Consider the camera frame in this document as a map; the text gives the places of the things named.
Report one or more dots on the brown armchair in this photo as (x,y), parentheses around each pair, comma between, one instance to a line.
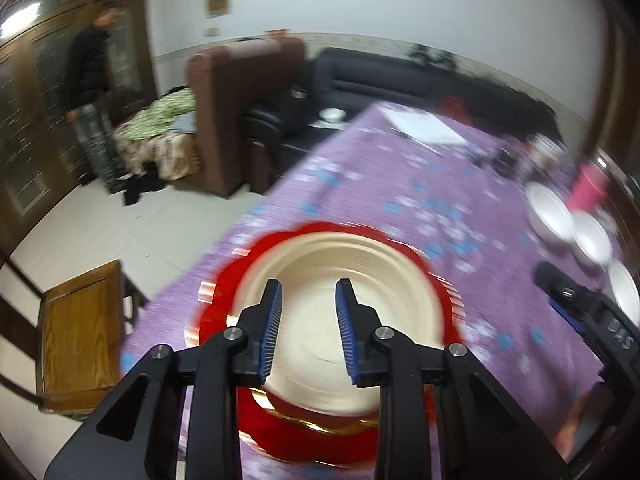
(225,120)

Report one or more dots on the yellow wall plaque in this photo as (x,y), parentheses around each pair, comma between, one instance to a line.
(218,3)

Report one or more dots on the small white bowl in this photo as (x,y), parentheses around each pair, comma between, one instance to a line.
(332,115)

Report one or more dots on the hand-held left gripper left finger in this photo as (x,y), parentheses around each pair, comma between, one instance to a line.
(270,332)

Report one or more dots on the dark cloth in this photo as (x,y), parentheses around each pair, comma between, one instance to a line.
(142,190)

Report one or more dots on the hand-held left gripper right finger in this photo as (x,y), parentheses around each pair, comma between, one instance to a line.
(346,332)

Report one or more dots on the white foam bowl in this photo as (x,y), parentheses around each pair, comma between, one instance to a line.
(592,240)
(627,295)
(550,210)

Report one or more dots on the small red plate with sticker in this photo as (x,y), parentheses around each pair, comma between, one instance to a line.
(305,408)

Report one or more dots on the wooden chair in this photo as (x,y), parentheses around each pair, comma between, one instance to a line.
(80,325)

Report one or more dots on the black leather sofa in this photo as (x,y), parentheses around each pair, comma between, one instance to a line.
(380,85)

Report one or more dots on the beige ribbed bowl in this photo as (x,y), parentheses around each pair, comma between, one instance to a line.
(310,270)

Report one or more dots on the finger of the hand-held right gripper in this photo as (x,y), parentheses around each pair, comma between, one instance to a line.
(556,308)
(562,282)

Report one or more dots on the large red glass plate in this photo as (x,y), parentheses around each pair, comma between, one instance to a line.
(222,285)

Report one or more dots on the red plastic bag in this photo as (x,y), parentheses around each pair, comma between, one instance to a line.
(452,106)

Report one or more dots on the bottle with pink knitted sleeve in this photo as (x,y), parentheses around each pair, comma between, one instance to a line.
(587,187)

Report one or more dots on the white paper notebook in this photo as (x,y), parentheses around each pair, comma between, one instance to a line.
(425,127)

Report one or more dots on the purple floral tablecloth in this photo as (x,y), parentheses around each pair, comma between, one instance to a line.
(380,185)

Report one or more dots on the green patterned blanket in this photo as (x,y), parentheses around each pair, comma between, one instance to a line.
(160,125)

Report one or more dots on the dark wooden door frame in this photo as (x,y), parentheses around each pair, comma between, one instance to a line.
(622,110)

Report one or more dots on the carved wooden doors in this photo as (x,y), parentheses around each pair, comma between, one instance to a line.
(35,110)

